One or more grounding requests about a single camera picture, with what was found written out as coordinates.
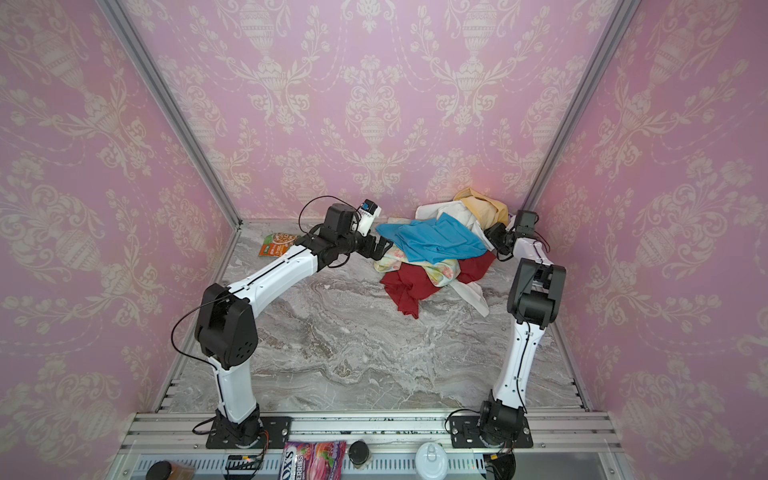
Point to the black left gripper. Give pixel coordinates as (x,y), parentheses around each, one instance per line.
(367,251)

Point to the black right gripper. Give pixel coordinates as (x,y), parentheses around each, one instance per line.
(498,237)

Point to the mustard yellow cloth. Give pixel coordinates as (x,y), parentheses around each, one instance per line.
(487,211)

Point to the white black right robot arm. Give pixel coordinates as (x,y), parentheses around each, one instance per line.
(534,301)

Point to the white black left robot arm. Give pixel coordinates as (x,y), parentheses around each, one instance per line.
(226,329)

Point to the dark red cloth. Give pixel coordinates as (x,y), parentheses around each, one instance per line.
(409,285)

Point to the turquoise blue cloth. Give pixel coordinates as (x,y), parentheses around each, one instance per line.
(434,240)

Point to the pastel floral cloth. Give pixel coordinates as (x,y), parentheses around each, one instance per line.
(440,274)

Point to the green orange snack packet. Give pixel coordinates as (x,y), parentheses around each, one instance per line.
(277,244)

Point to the small black round cap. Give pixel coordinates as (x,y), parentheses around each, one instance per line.
(359,454)

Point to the white round lid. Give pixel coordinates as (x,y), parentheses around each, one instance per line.
(431,461)

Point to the pink candy bag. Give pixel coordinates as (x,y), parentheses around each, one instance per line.
(312,461)

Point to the dark brown jar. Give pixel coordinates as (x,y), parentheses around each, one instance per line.
(168,470)

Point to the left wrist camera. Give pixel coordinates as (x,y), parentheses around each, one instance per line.
(368,212)

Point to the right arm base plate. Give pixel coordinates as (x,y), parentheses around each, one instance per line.
(467,432)

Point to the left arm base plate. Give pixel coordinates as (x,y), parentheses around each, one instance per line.
(271,432)

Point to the aluminium corner post right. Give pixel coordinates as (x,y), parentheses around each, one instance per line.
(617,25)

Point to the aluminium corner post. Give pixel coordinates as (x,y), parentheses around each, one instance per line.
(148,69)
(617,25)

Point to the aluminium front rail frame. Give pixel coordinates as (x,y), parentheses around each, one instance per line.
(555,444)

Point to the aluminium corner post left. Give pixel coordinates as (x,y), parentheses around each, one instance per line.
(148,69)

